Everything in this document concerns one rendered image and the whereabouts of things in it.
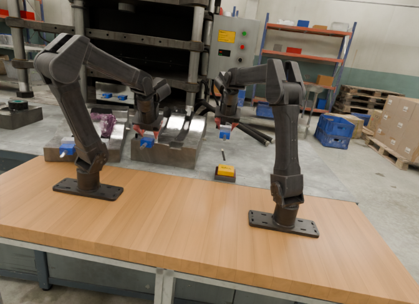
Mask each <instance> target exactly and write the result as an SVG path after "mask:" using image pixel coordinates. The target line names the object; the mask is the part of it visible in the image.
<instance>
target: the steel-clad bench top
mask: <svg viewBox="0 0 419 304"><path fill-rule="evenodd" d="M28 105H33V106H38V107H42V115H43V120H41V121H37V122H35V123H32V124H30V125H26V126H23V127H20V128H18V129H15V130H8V129H3V128H0V150H4V151H12V152H17V153H24V154H32V155H37V156H44V150H43V147H44V146H45V145H46V144H47V143H48V142H49V141H50V140H51V139H52V138H53V137H54V135H55V133H56V130H57V127H58V124H59V122H60V120H61V119H63V118H65V116H64V114H63V112H62V110H61V108H60V106H55V105H47V104H42V103H34V102H28ZM133 117H134V116H129V126H128V128H130V131H127V135H126V139H125V143H124V146H123V151H122V155H121V158H120V162H119V163H105V164H104V165H106V166H114V167H119V168H127V169H135V170H139V171H148V172H152V173H160V174H168V175H173V176H181V177H186V178H193V179H202V180H206V181H214V182H219V183H227V184H235V185H240V186H247V187H252V188H261V189H268V190H271V189H270V185H271V179H270V174H273V167H274V163H275V155H276V147H275V142H274V143H273V144H272V143H270V144H269V145H268V146H265V145H264V144H262V143H260V142H259V141H258V140H256V139H254V138H253V137H251V136H249V135H248V134H246V133H244V132H239V131H231V136H230V140H226V141H223V139H218V136H219V129H217V128H208V127H206V134H205V138H206V141H203V144H202V146H201V149H200V153H199V156H198V159H197V162H196V165H195V168H194V169H187V168H179V167H174V166H166V165H161V164H153V163H145V162H140V161H132V160H131V139H132V138H133V137H134V136H135V134H136V133H138V132H136V131H135V130H134V129H133V126H134V124H133V125H132V120H133ZM221 149H223V150H224V156H225V159H226V161H223V155H222V151H221ZM298 156H299V165H300V167H301V174H303V175H304V188H303V195H306V196H315V197H323V198H327V199H335V200H340V201H348V202H355V203H359V202H358V200H356V198H355V197H354V196H353V195H352V193H351V192H350V191H349V190H348V189H347V188H346V187H345V186H344V184H343V183H342V182H341V181H340V179H339V178H338V177H337V176H336V175H335V174H334V173H333V172H332V170H331V169H330V168H329V167H328V166H327V165H326V164H325V162H324V161H323V160H322V159H321V158H320V156H319V155H318V154H317V153H316V152H315V151H314V150H313V148H312V147H311V146H310V145H309V144H308V142H306V141H301V140H298ZM219 164H224V165H229V166H234V169H236V182H235V183H232V182H227V181H220V180H215V179H214V176H215V171H216V167H217V166H219Z"/></svg>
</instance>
